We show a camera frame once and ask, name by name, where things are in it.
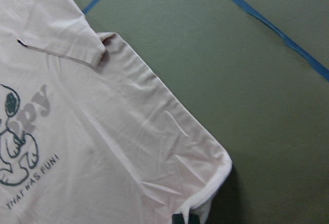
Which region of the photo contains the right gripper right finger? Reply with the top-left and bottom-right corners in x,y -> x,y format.
189,214 -> 200,224

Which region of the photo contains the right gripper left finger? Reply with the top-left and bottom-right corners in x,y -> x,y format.
172,213 -> 185,224

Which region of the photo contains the pink Snoopy t-shirt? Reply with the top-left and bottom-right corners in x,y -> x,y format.
1,0 -> 232,223

